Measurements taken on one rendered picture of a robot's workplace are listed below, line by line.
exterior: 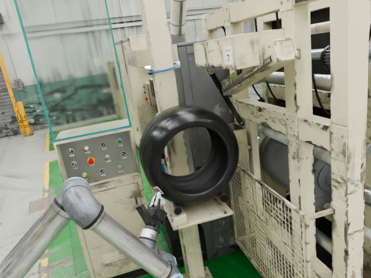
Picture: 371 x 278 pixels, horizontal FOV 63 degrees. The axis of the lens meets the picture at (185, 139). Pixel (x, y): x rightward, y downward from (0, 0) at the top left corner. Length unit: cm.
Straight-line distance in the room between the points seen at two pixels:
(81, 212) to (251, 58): 94
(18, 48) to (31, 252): 930
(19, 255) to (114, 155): 112
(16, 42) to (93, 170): 839
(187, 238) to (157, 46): 133
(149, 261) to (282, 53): 104
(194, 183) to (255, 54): 94
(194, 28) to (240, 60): 1032
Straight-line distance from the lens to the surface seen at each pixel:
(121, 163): 237
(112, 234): 130
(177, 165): 204
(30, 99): 1049
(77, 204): 124
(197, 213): 189
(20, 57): 1046
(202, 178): 199
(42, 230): 141
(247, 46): 140
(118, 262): 269
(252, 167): 221
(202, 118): 161
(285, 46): 138
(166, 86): 192
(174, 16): 243
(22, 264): 147
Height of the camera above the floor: 175
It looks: 16 degrees down
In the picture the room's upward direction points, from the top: 8 degrees counter-clockwise
